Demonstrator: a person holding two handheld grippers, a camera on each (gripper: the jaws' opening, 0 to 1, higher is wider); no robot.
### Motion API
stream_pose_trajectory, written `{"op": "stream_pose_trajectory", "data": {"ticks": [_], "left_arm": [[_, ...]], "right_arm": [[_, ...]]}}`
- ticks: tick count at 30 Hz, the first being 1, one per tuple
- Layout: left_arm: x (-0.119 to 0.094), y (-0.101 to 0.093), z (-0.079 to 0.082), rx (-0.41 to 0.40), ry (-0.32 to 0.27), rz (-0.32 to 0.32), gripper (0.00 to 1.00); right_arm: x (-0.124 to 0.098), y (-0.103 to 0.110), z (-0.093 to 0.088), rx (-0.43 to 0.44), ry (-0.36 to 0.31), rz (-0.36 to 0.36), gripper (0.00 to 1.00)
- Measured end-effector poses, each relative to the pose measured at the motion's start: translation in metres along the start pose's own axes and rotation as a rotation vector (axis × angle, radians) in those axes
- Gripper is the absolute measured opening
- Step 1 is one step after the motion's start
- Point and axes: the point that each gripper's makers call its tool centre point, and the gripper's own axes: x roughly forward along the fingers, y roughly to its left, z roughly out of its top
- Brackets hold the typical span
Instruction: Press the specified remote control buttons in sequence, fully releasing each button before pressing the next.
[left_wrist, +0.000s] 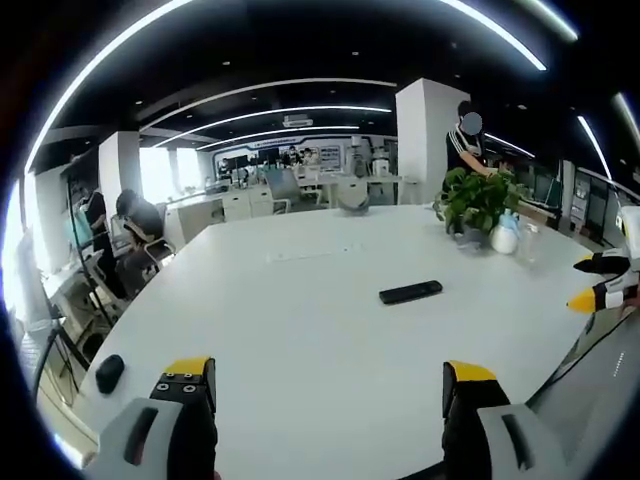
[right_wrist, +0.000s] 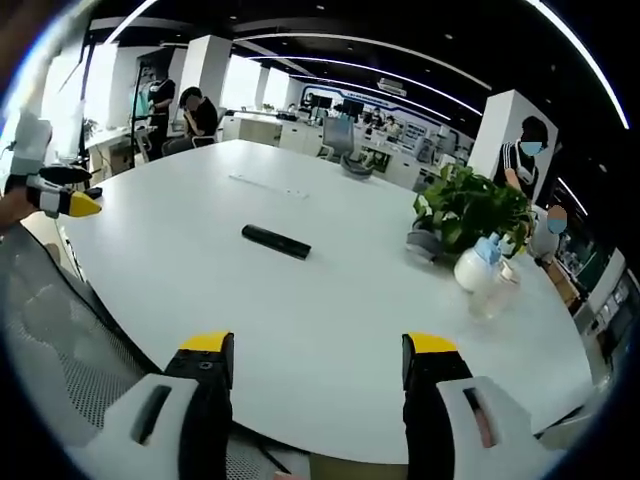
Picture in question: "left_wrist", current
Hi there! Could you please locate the grey office chair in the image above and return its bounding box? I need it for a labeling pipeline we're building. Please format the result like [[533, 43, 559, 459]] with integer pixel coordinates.
[[110, 214, 177, 301]]

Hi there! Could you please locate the green potted plant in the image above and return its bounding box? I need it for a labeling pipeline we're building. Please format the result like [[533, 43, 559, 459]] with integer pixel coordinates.
[[433, 167, 526, 249]]

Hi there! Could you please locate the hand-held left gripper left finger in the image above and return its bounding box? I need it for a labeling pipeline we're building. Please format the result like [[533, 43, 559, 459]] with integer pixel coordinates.
[[82, 356, 219, 480]]

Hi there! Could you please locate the white cabinet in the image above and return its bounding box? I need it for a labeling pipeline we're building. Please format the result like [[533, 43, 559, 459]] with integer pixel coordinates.
[[220, 185, 276, 222]]

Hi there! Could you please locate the black remote control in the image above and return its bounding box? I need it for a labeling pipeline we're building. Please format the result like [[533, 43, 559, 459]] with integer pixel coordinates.
[[378, 280, 444, 305]]

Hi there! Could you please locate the clear glass jar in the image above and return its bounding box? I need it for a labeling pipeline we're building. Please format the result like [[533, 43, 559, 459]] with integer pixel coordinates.
[[519, 223, 542, 265]]

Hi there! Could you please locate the small black oval case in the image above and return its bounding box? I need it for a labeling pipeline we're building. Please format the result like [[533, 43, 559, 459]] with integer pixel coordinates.
[[95, 353, 126, 395]]

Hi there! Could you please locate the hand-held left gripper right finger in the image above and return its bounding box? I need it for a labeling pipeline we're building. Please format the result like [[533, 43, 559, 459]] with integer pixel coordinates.
[[441, 360, 569, 480]]

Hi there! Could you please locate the black tripod stand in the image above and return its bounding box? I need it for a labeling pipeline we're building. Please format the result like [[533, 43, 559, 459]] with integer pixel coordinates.
[[60, 167, 119, 321]]

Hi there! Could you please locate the white spray bottle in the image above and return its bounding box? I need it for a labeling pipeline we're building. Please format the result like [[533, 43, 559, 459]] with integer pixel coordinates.
[[489, 208, 522, 254]]

